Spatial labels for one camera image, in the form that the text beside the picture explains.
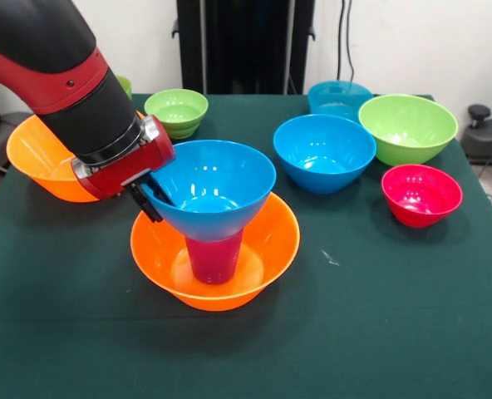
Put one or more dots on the dark green table cloth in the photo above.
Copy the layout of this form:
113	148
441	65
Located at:
370	332

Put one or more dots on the large orange plastic bowl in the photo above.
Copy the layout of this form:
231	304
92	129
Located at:
34	158
271	249

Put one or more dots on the blue plastic bowl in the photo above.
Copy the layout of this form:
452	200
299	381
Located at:
237	174
323	145

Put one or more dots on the green plastic cup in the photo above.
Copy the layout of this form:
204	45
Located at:
126	87

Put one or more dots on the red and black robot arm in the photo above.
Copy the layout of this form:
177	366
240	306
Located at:
63	83

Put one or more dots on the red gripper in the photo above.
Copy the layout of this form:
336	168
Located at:
129	166

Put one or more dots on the small green plastic bowl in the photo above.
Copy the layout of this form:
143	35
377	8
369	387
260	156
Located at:
175	108

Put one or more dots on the purple plastic cup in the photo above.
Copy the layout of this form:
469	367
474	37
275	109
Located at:
215	262

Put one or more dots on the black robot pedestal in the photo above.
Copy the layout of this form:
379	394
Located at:
237	41

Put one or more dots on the small pink plastic bowl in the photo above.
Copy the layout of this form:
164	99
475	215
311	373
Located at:
420	191

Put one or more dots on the small translucent blue bowl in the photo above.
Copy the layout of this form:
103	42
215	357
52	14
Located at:
339	97

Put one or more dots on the black stand base with knob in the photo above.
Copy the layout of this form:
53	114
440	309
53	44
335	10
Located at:
491	137

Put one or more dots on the large green plastic bowl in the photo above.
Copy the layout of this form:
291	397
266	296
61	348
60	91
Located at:
408	120

